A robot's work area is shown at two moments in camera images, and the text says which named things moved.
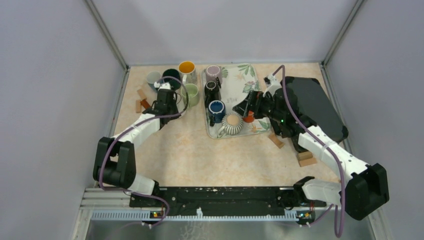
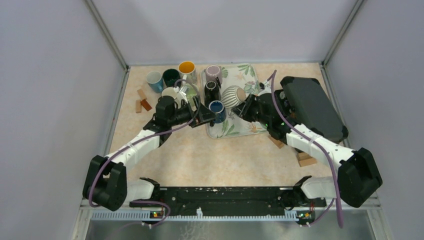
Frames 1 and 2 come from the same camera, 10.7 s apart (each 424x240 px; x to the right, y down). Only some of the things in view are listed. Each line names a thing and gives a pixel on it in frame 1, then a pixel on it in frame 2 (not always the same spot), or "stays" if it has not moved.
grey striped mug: (232, 124) → (232, 96)
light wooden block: (277, 142) stays
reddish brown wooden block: (145, 104) stays
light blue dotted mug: (152, 77) stays
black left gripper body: (172, 108) → (184, 114)
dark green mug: (175, 84) stays
